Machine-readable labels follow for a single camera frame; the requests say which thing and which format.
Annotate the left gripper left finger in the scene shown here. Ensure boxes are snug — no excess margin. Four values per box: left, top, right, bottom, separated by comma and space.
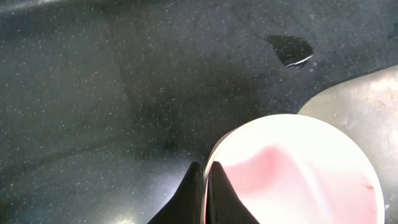
147, 161, 205, 224

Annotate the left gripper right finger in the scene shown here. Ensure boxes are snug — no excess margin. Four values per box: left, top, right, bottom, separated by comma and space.
205, 161, 261, 224

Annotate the steel sink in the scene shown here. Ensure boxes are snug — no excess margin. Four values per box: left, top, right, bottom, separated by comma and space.
298, 64, 398, 224

